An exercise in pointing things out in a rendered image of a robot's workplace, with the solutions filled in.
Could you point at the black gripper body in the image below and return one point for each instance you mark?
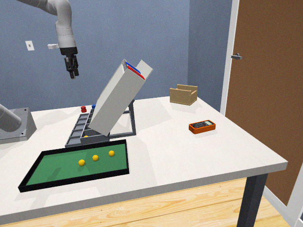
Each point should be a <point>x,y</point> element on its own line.
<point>69,52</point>

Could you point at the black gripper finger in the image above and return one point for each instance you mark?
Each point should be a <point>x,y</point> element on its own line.
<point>70,67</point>
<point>76,66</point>

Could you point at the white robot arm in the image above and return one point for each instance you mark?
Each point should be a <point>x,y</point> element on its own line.
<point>10,122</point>

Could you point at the wooden crate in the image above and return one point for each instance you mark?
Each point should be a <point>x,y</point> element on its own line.
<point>184,94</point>

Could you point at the orange digital multimeter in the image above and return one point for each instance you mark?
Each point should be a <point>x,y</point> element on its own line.
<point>202,126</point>

